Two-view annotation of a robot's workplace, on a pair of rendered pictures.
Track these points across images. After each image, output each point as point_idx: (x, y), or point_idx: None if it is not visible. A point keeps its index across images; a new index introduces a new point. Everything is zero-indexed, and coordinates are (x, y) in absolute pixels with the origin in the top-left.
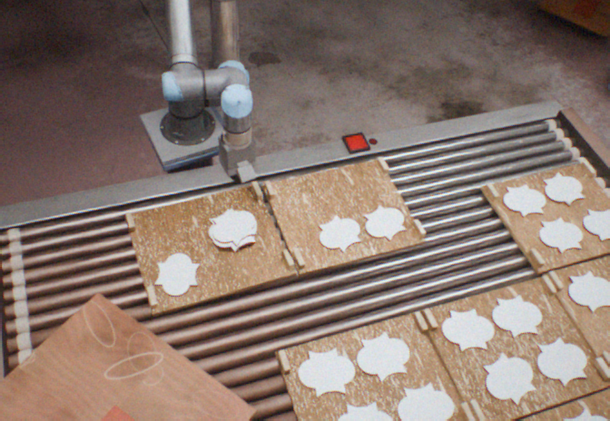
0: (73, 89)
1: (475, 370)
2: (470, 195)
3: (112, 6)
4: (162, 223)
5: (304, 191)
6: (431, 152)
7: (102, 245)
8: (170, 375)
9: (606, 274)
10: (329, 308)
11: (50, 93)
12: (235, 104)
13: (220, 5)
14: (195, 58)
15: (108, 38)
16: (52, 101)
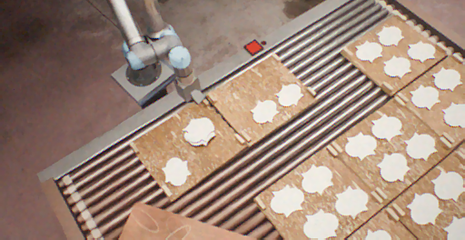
0: (49, 60)
1: (372, 169)
2: (334, 58)
3: None
4: (153, 142)
5: (233, 91)
6: (301, 38)
7: (123, 168)
8: (199, 235)
9: (430, 83)
10: (274, 160)
11: (35, 67)
12: (180, 61)
13: None
14: (143, 36)
15: (58, 17)
16: (39, 73)
